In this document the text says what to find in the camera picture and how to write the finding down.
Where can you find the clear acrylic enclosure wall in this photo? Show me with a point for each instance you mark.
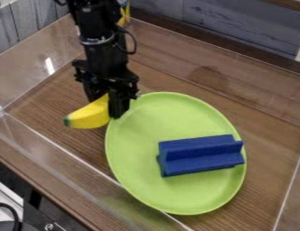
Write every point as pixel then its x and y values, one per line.
pixel 250 85

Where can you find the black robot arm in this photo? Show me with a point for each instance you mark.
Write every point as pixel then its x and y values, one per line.
pixel 100 20

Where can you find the yellow and blue can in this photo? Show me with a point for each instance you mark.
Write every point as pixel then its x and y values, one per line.
pixel 125 13

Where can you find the blue T-shaped block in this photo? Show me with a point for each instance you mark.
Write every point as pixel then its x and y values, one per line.
pixel 191 155

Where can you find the green round plate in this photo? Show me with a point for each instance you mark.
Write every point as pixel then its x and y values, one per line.
pixel 165 116

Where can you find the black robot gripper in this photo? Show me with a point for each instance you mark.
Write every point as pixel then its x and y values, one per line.
pixel 103 74

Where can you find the yellow toy banana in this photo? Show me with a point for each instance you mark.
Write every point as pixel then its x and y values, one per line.
pixel 91 116

